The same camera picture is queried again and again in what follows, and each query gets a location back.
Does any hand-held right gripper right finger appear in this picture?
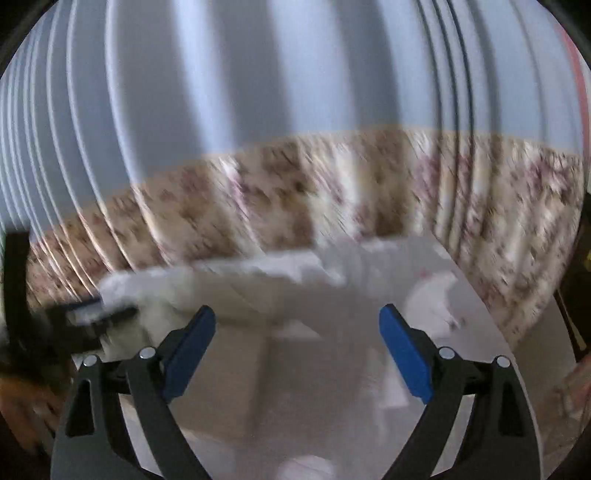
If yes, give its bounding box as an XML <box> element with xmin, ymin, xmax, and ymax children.
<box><xmin>379</xmin><ymin>303</ymin><xmax>542</xmax><ymax>480</ymax></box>

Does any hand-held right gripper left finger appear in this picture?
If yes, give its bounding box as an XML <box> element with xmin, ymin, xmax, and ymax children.
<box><xmin>50</xmin><ymin>305</ymin><xmax>217</xmax><ymax>480</ymax></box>

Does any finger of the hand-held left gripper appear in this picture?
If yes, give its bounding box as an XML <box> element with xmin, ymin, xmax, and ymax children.
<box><xmin>46</xmin><ymin>298</ymin><xmax>139</xmax><ymax>326</ymax></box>

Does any beige zip jacket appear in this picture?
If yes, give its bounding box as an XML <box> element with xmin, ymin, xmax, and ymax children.
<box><xmin>272</xmin><ymin>233</ymin><xmax>536</xmax><ymax>480</ymax></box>
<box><xmin>95</xmin><ymin>247</ymin><xmax>389</xmax><ymax>480</ymax></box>

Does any person's left hand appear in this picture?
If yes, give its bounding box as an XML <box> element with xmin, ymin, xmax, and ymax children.
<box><xmin>0</xmin><ymin>374</ymin><xmax>70</xmax><ymax>457</ymax></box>

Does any dark wooden cabinet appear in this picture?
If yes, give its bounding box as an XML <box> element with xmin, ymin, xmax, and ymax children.
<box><xmin>554</xmin><ymin>185</ymin><xmax>591</xmax><ymax>365</ymax></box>

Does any blue floral curtain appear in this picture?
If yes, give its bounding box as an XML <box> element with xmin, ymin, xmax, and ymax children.
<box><xmin>0</xmin><ymin>0</ymin><xmax>591</xmax><ymax>342</ymax></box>

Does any black hanging cable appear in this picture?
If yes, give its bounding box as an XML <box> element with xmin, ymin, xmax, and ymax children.
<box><xmin>452</xmin><ymin>0</ymin><xmax>477</xmax><ymax>134</ymax></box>
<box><xmin>436</xmin><ymin>0</ymin><xmax>467</xmax><ymax>134</ymax></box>
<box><xmin>416</xmin><ymin>0</ymin><xmax>459</xmax><ymax>134</ymax></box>

